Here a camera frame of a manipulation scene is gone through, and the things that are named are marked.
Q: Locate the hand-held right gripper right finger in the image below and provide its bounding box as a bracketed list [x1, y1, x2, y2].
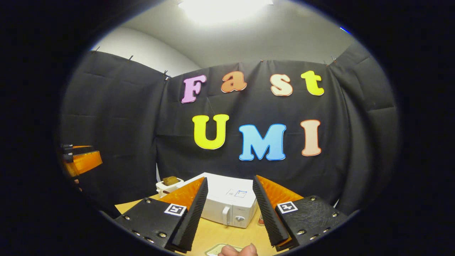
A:
[252, 175, 350, 251]

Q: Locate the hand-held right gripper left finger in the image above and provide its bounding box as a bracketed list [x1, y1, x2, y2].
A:
[114, 177, 209, 254]

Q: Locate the white microwave oven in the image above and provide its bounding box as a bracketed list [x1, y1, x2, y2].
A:
[177, 172, 258, 229]

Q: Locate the pale square tray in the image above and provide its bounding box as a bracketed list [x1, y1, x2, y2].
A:
[205, 243, 242, 256]

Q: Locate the white toaster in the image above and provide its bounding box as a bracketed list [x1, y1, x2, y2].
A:
[156, 177, 184, 198]

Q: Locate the black backdrop cloth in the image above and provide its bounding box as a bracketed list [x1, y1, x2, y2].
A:
[59, 41, 398, 215]

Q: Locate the large ceiling light panel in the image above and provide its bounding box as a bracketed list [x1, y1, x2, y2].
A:
[178, 0, 274, 23]

